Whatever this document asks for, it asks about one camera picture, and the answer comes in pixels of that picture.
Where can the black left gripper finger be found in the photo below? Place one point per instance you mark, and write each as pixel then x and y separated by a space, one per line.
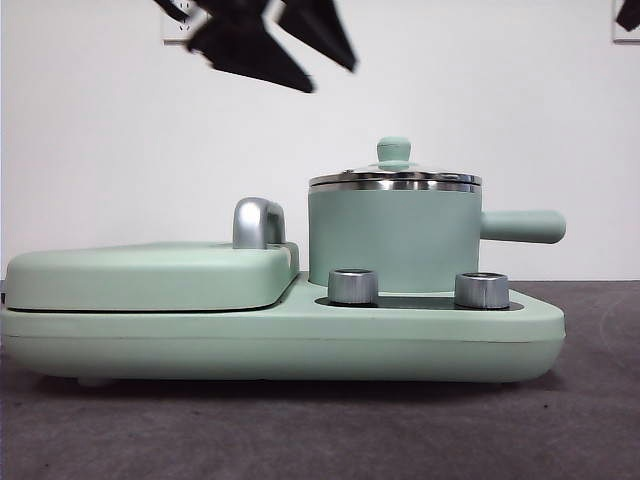
pixel 250 50
pixel 320 35

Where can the mint green hinged griddle cover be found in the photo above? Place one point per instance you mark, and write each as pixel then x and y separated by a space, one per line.
pixel 150 280

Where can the black control panel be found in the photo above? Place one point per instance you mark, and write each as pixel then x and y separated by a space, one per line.
pixel 415 302

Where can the mint green breakfast machine base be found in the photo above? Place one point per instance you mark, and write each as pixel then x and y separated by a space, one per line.
pixel 300 345

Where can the glass lid with green knob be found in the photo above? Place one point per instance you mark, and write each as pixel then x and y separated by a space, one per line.
pixel 394 152

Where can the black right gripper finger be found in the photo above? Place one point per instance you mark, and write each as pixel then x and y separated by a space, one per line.
pixel 631 14

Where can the white wall socket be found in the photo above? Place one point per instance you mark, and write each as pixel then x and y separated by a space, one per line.
pixel 622 36
pixel 172 32

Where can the silver control knob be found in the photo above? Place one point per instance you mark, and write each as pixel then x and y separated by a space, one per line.
pixel 481 291
pixel 352 287

